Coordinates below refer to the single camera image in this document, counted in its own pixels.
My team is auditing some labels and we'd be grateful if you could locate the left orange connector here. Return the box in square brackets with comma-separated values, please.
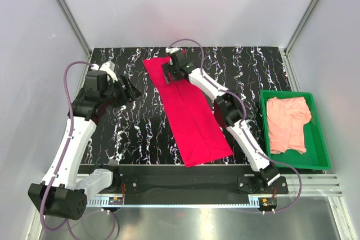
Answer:
[109, 196, 124, 206]

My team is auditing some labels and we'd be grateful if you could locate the right aluminium frame post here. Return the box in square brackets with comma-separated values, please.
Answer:
[283, 0, 320, 56]

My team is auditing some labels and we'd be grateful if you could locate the red t shirt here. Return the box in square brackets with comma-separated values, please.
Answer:
[143, 57, 233, 167]

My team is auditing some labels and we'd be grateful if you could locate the peach t shirt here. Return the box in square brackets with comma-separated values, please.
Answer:
[266, 97, 312, 155]

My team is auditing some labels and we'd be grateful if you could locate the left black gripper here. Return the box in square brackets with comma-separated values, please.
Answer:
[101, 74, 142, 108]

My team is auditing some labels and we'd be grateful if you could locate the purple cable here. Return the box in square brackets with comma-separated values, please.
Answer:
[167, 39, 303, 215]
[39, 60, 122, 239]

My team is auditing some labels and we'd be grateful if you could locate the left aluminium frame post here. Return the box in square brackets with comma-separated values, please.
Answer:
[55, 0, 92, 58]

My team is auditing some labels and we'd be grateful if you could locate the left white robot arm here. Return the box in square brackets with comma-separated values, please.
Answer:
[28, 61, 141, 220]

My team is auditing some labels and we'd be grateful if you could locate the aluminium frame post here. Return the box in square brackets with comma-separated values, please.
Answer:
[55, 0, 92, 58]
[283, 0, 320, 56]

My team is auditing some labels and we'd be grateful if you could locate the aluminium rail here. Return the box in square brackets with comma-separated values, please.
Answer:
[36, 174, 344, 197]

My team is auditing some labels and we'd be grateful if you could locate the green plastic bin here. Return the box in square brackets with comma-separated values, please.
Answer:
[260, 90, 331, 170]

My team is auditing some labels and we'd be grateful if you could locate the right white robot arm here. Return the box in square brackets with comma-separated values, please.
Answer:
[162, 47, 280, 193]

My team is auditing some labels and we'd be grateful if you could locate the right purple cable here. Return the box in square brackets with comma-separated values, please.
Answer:
[167, 39, 303, 215]

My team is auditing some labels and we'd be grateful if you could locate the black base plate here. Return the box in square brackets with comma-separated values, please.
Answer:
[89, 164, 289, 206]

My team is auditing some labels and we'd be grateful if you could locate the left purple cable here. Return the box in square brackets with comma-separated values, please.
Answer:
[39, 60, 122, 239]

